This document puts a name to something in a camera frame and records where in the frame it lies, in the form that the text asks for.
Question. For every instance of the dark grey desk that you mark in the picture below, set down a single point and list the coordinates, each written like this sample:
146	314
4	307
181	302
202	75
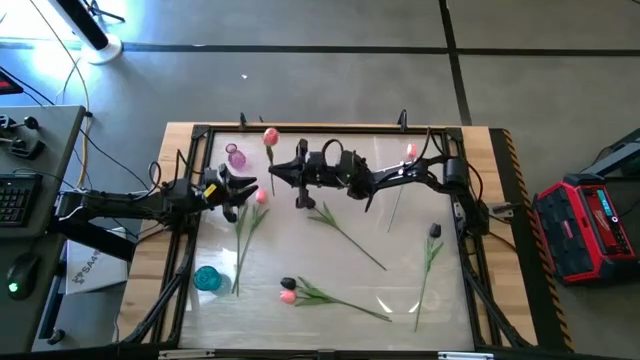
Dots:
25	325

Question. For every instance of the purple glass vase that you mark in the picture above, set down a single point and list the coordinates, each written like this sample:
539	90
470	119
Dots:
237	159

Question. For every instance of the white stand with black post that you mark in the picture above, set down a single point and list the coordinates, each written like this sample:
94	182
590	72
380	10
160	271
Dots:
102	52

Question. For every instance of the pink artificial tulip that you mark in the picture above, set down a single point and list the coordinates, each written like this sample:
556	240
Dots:
270	136
261	196
411	151
288	297

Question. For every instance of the green-stemmed artificial tulip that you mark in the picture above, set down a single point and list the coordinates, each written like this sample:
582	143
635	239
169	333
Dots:
328	218

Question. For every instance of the white glossy table sheet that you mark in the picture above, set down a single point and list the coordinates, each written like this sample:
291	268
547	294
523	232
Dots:
325	327

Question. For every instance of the red black jobsite radio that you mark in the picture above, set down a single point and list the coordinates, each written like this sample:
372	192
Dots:
575	235

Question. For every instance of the black desk clamp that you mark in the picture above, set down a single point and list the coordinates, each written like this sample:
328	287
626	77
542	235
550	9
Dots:
27	149

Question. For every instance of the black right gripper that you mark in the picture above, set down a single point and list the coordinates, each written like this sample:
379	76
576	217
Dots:
320	170

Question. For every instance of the dark metal stand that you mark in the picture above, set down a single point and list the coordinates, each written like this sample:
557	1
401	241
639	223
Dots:
622	152

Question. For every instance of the small black knob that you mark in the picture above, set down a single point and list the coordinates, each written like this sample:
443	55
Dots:
56	336

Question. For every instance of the black keyboard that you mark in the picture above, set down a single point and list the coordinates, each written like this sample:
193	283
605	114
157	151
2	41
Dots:
17	200

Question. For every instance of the white printed cardboard box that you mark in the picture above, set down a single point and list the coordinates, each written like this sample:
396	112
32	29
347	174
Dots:
95	272

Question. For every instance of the black table clamp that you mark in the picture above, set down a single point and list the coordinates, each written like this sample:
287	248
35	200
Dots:
402	120
243	122

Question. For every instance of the black computer mouse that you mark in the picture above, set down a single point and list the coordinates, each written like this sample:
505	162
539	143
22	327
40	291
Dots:
22	275

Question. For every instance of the black diagonal support beam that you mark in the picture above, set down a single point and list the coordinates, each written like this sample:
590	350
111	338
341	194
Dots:
90	235

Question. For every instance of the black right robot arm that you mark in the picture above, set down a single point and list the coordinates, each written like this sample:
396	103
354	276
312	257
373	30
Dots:
400	175

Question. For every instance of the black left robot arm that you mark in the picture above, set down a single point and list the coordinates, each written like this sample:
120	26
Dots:
125	205

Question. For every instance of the teal glass vase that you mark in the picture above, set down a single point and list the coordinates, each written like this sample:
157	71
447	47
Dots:
206	278

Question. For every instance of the black monitor with red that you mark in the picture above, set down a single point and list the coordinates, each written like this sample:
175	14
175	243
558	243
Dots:
7	85

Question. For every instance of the black metal table frame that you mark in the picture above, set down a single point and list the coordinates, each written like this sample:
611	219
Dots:
325	129

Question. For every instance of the black yellow hazard strip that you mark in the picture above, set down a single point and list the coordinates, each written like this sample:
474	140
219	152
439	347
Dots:
529	250

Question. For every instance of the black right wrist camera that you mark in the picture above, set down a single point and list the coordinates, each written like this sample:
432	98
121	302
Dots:
348	162

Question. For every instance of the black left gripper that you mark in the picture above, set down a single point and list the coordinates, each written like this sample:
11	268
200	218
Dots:
220	200

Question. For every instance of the small silver metal bracket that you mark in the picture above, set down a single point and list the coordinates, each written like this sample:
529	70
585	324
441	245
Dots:
500	210

